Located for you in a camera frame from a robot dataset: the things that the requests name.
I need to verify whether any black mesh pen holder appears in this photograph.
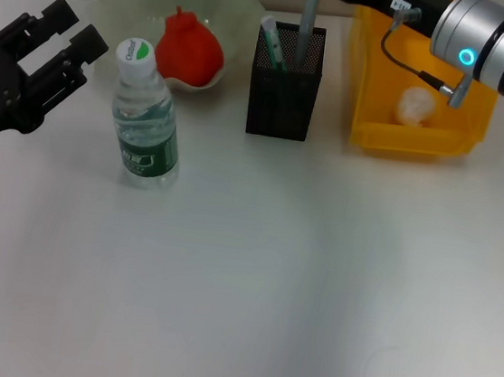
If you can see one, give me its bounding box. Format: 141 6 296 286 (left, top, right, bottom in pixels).
242 17 329 144

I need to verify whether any red-orange fruit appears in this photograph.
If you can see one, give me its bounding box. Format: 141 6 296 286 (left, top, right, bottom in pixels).
151 4 231 90

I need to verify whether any yellow plastic bin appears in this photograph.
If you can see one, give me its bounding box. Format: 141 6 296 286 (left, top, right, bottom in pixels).
337 2 504 172

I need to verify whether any white paper ball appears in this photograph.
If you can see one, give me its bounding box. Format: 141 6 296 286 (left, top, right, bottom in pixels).
392 85 441 129

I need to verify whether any grey pen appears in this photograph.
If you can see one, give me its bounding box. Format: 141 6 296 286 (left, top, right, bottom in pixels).
292 0 324 68

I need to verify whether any green utility knife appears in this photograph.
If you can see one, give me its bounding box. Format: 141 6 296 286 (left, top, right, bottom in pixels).
251 14 295 111

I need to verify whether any clear green-label water bottle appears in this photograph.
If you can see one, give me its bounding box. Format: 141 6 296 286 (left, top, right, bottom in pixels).
100 35 193 193

